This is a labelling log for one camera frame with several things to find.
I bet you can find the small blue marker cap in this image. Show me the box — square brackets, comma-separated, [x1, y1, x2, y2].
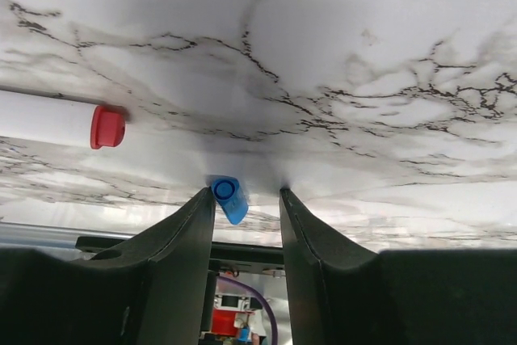
[211, 177, 249, 225]

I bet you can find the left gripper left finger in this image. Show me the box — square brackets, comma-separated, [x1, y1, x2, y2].
[1, 188, 215, 344]

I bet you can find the white red marker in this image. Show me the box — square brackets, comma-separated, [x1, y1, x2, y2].
[1, 90, 126, 149]

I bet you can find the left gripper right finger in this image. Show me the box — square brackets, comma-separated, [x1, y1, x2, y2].
[280, 189, 516, 344]

